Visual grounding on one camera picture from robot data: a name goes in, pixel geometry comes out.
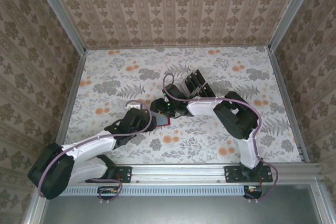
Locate red card holder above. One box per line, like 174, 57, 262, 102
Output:
141, 108, 172, 128

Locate black credit card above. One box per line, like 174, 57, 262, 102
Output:
204, 82, 215, 98
191, 72, 202, 88
195, 69, 207, 84
198, 85, 210, 98
185, 76, 196, 91

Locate small controller board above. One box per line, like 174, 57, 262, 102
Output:
97, 186, 119, 196
243, 186, 263, 199

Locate grey metal panel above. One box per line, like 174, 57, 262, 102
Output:
39, 184, 325, 224

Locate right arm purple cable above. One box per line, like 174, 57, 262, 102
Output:
162, 73, 280, 204

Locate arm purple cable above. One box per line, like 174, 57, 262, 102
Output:
36, 100, 154, 205
162, 73, 280, 204

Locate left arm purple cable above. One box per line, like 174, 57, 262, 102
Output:
36, 100, 154, 205

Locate aluminium table back rail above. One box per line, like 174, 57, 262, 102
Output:
85, 46, 271, 51

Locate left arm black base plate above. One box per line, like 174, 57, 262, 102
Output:
85, 165, 132, 184

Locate aluminium table side rail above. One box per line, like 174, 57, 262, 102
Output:
51, 50, 87, 158
269, 49, 310, 163

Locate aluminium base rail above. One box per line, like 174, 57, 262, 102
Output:
112, 163, 322, 184

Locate slotted grey cable duct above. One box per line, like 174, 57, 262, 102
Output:
60, 184, 249, 197

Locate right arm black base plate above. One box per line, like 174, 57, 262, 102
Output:
224, 165, 274, 184

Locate aluminium frame post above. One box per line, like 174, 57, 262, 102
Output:
30, 0, 88, 54
269, 0, 316, 51

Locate aluminium front frame bar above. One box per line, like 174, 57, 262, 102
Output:
23, 197, 47, 224
311, 183, 333, 224

